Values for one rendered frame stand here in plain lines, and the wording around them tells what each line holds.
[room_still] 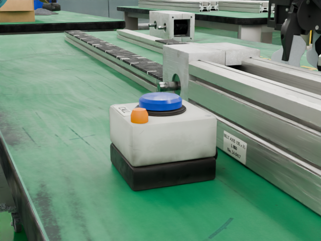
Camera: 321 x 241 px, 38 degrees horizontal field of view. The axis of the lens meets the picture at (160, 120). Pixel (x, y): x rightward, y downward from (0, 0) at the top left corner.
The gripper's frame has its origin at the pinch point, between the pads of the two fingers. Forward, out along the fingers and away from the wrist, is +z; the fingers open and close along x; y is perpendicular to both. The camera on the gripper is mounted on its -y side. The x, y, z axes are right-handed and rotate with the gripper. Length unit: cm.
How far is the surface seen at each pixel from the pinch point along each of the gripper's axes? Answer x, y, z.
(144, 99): 33.7, -20.6, -5.0
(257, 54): 14.5, -8.1, -6.6
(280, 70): 16.7, -16.4, -6.0
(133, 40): 2, 87, 1
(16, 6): 30, 210, -5
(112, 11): -257, 1119, 39
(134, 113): 35.6, -23.4, -4.6
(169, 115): 32.1, -22.5, -3.8
